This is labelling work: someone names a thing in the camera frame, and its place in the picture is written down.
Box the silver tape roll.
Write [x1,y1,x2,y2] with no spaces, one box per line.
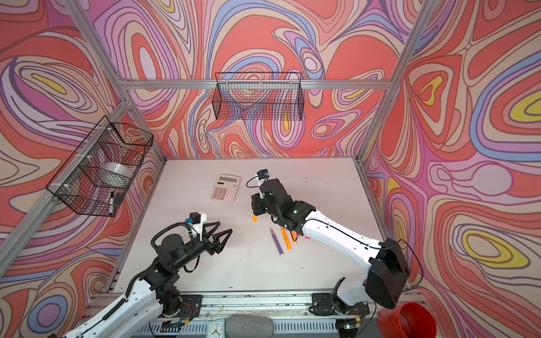
[101,162,133,178]

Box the black marker in basket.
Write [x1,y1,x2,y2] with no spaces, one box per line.
[108,191,115,216]

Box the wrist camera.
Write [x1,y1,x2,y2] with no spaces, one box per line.
[256,169,270,187]
[185,212,207,241]

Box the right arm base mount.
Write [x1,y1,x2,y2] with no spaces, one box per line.
[309,292,371,318]

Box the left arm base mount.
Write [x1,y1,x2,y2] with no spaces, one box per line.
[162,294,203,319]

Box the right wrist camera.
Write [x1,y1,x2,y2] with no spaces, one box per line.
[256,169,270,187]

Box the small white clock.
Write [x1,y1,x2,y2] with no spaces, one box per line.
[206,319,225,338]

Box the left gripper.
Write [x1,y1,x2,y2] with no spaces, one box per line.
[169,222,230,274]

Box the pink calculator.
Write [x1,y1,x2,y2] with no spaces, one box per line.
[211,174,240,204]

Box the red bucket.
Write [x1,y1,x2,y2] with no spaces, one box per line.
[378,303,437,338]

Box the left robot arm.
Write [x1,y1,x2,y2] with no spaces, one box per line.
[63,221,233,337]

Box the black wire basket back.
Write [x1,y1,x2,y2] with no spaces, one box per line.
[212,71,304,121]

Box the purple marker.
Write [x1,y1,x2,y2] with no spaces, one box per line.
[270,228,284,256]

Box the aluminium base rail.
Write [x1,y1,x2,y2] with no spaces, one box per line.
[71,288,428,338]

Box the black wire basket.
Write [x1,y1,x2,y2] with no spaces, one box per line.
[212,71,304,121]
[46,117,154,218]

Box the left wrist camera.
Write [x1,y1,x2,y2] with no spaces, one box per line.
[185,212,207,241]

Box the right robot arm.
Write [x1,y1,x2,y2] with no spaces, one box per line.
[252,178,411,313]

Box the black wire basket left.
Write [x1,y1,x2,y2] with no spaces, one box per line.
[46,117,154,218]

